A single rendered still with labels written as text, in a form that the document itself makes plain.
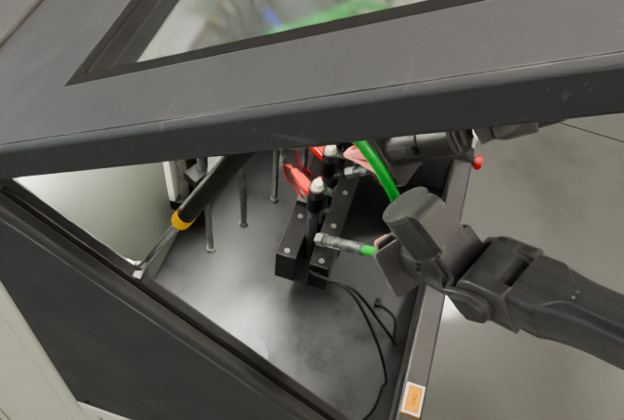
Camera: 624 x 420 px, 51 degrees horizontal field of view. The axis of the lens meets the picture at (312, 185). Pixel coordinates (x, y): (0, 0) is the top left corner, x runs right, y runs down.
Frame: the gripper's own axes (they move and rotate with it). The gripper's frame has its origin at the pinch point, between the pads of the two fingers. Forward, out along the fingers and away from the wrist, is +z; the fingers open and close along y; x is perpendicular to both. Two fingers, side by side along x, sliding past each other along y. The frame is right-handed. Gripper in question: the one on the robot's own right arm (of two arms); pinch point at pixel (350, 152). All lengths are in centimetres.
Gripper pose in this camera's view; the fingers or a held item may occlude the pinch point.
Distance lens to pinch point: 97.5
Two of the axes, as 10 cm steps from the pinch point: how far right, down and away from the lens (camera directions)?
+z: -6.6, 0.9, 7.5
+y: -5.2, -7.7, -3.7
